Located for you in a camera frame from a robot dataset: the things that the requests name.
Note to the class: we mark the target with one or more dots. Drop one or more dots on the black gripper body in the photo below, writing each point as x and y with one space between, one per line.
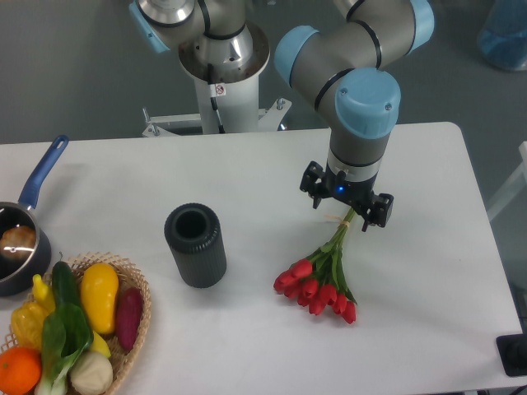
357 195

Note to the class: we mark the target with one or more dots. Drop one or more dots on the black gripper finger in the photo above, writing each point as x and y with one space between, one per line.
312 183
378 210

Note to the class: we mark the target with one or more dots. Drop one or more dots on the red tulip bouquet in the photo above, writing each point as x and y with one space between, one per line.
318 282

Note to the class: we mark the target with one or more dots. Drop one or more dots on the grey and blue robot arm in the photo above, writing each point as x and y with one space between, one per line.
341 75

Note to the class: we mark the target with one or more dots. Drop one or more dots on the dark grey ribbed vase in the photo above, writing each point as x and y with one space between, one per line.
194 236

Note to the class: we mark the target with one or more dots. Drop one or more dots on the black device at table edge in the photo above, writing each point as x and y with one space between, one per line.
512 351

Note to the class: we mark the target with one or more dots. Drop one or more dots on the blue translucent container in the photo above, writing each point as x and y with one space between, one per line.
502 40

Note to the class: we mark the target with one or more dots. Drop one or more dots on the purple sweet potato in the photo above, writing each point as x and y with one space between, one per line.
128 317

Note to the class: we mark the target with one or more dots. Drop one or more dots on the yellow squash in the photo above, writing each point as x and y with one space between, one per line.
98 290

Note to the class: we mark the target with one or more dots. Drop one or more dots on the dark green cucumber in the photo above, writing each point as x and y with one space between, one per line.
64 286

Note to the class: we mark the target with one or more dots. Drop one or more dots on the yellow banana under vegetables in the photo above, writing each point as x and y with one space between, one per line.
100 345

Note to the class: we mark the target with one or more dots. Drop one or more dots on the green bok choy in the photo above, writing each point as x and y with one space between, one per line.
66 335

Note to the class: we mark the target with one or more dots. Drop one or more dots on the small yellow pepper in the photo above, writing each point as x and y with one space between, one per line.
43 293

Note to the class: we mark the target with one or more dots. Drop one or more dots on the beige garlic bulb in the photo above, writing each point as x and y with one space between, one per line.
92 374

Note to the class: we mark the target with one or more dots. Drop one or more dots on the brown patty in saucepan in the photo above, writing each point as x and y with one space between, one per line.
18 243

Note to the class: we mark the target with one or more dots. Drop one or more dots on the woven wicker basket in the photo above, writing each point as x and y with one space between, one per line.
129 276

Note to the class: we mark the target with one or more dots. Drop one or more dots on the yellow bell pepper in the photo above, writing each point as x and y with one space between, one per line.
27 325

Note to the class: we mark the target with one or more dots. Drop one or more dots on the orange fruit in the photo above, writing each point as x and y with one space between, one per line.
20 370

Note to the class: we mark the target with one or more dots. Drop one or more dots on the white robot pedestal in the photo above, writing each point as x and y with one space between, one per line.
226 81

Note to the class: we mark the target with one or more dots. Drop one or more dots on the white frame at right edge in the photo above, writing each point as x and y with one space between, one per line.
513 185

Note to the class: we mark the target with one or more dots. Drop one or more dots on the blue handled saucepan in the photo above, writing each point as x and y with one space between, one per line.
16 276

